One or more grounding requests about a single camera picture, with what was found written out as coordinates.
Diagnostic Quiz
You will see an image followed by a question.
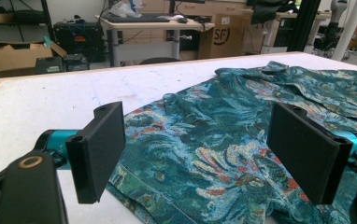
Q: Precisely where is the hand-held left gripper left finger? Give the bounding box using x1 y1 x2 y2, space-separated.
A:
65 101 127 204

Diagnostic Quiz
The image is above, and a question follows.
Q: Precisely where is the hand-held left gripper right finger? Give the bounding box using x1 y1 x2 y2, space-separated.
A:
266 102 353 205

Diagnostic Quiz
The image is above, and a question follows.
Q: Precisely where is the teal floral shirt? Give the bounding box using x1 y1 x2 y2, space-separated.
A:
106 60 357 224

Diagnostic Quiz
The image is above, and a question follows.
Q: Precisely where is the white foam mat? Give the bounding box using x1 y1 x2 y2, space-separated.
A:
0 50 357 224

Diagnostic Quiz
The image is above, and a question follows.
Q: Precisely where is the black round stool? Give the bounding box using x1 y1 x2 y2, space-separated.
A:
138 56 181 65

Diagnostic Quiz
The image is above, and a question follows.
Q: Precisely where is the black computer tower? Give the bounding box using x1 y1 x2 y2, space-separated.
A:
53 21 107 63

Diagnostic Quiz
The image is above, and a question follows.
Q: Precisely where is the open plain cardboard box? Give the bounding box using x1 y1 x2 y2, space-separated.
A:
0 41 68 78

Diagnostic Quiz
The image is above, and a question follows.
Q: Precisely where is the white pole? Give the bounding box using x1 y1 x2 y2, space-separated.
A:
331 0 357 62

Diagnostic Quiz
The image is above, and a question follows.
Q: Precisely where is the black keyboard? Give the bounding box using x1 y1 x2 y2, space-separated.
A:
105 14 171 23

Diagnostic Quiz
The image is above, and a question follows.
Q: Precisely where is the white-legged wooden desk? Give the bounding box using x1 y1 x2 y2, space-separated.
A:
94 13 216 68

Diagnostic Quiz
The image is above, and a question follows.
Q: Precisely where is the black metal shelf rack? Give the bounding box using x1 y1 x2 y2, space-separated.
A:
0 0 55 48

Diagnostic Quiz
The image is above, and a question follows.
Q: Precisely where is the printed cardboard box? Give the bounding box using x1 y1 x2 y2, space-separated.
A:
197 13 251 60

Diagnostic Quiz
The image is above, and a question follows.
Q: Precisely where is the black metal post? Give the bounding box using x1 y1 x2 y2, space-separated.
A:
287 0 320 52

